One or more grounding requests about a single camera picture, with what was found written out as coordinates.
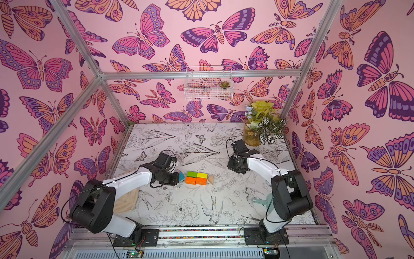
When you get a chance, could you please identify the orange wooden block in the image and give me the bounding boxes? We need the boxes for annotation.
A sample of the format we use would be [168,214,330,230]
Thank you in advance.
[196,178,207,186]
[185,177,197,185]

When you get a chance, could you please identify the green wooden block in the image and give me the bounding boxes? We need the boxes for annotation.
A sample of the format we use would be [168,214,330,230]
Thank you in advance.
[187,171,198,178]

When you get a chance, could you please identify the natural wood triangle block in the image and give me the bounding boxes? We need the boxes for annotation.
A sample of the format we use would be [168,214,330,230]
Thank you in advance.
[208,175,214,185]

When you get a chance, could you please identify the yellow wooden block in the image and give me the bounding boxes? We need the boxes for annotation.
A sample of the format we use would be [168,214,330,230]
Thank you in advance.
[197,172,208,179]

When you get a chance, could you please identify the teal triangle block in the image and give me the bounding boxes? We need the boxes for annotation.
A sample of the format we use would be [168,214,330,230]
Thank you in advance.
[179,172,185,182]

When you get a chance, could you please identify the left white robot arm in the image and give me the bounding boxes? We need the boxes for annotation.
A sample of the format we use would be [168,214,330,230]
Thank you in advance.
[69,152,180,244]

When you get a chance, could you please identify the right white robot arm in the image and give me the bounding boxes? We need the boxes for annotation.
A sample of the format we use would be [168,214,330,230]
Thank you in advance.
[227,139,313,245]

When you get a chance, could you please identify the amber glass vase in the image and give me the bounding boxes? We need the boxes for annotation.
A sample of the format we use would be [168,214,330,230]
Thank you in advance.
[243,119,262,147]

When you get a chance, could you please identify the beige cloth glove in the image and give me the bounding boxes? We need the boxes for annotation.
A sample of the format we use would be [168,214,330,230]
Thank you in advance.
[114,188,139,214]

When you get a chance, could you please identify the artificial plant bouquet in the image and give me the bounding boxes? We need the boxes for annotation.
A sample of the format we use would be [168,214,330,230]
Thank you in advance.
[245,100,286,145]

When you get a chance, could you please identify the small potted succulent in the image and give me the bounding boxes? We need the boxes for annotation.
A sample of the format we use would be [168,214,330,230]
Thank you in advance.
[220,81,231,88]

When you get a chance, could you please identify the white wire basket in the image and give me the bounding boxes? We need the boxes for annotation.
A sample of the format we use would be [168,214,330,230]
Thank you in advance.
[182,65,234,101]

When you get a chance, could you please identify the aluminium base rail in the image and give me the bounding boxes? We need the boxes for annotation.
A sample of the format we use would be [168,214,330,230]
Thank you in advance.
[61,224,341,259]

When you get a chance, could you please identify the aluminium frame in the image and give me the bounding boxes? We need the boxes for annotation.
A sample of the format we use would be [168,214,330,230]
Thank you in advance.
[1,1,342,209]

